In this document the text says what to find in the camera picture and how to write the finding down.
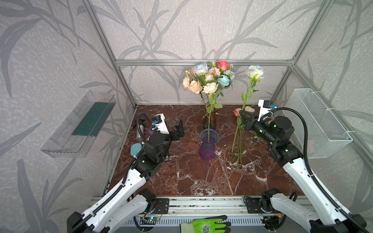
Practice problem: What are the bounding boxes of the blue purple glass vase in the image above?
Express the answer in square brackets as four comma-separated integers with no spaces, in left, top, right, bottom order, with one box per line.
[199,129,219,162]

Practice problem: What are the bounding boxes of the red glass vase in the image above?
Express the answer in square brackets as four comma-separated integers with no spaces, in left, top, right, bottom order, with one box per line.
[203,103,217,130]

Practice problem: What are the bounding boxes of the light blue flower stem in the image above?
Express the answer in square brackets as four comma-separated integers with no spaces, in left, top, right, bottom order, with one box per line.
[218,70,235,88]

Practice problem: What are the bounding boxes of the pink red rose stem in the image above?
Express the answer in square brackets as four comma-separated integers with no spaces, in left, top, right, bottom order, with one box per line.
[215,60,230,74]

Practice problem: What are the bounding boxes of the cream white rose stem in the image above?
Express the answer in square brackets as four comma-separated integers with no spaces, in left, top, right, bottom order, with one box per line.
[244,106,255,113]

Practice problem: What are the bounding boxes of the white blue rose stem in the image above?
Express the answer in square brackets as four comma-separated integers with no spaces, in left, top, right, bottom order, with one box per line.
[194,63,209,86]

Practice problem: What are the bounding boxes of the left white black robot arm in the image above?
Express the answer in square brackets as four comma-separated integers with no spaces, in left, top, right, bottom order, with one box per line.
[67,113,185,233]

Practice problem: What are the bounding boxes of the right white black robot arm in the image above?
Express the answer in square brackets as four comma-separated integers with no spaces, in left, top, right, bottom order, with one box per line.
[239,107,367,233]

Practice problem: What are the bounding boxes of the pink white flower bunch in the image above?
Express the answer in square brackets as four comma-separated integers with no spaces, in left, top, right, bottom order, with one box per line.
[229,116,267,170]

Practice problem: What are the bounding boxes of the purple scissors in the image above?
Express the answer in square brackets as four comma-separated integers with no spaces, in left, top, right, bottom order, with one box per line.
[148,128,154,136]

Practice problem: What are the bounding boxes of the spray bottle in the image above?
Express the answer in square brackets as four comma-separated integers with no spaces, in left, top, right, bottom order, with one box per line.
[136,123,145,142]

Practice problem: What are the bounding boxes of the light blue spatula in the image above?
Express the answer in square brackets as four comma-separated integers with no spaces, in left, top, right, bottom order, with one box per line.
[130,143,142,158]

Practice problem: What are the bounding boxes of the green circuit board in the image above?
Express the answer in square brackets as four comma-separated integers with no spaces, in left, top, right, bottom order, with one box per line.
[141,216,161,225]

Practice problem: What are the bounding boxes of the green work glove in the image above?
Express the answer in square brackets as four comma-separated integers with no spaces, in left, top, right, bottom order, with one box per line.
[180,215,231,233]

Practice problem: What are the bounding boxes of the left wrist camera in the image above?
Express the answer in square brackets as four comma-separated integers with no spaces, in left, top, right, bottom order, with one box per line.
[151,113,169,135]

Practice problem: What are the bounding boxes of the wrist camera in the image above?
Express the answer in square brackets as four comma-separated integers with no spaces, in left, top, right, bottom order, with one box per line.
[151,113,169,135]
[257,100,277,121]

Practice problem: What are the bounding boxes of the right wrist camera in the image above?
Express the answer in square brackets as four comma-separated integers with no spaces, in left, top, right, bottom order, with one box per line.
[257,100,277,121]

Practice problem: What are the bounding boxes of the aluminium front rail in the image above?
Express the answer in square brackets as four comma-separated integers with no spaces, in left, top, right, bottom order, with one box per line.
[84,196,330,217]

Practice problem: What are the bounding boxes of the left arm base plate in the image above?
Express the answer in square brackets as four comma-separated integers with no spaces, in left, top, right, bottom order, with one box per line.
[150,198,170,215]

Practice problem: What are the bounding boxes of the white wire mesh basket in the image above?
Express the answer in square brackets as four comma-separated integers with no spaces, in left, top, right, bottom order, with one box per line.
[285,88,353,159]

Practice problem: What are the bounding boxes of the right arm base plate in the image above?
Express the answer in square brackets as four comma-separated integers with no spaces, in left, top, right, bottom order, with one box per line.
[243,196,264,214]

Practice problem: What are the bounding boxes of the clear plastic wall shelf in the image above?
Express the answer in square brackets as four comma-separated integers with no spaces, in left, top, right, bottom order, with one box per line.
[41,91,117,158]

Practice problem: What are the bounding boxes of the aluminium cage frame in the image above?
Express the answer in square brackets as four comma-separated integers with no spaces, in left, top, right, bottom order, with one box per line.
[82,0,373,170]

